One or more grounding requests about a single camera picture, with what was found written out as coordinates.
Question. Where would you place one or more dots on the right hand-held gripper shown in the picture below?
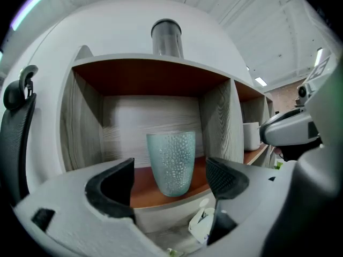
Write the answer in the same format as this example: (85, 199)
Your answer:
(328, 108)

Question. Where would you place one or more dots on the grey desk with shelf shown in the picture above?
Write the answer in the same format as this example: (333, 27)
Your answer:
(128, 116)

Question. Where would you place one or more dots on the white cylinder canister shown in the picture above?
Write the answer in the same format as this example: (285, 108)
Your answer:
(251, 136)

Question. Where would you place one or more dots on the grey wooden desk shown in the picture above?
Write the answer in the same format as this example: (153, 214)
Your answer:
(177, 237)

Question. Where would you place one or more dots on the green plant in white pot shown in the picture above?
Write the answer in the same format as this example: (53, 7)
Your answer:
(279, 165)

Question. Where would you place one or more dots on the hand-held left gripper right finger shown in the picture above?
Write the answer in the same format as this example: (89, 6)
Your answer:
(249, 197)

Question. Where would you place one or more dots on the ceiling light tube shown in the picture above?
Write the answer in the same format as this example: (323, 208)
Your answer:
(319, 57)
(261, 81)

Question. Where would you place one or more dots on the white tissue box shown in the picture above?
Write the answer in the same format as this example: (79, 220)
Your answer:
(201, 223)

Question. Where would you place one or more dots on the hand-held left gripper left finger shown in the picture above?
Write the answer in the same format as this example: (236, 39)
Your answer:
(80, 218)

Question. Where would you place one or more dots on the green glass cup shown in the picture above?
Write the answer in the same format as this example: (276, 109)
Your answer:
(171, 165)

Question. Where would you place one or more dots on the black tumbler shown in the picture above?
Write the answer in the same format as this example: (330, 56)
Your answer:
(167, 39)

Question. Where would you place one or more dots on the black office chair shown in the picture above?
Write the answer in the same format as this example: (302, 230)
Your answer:
(16, 132)

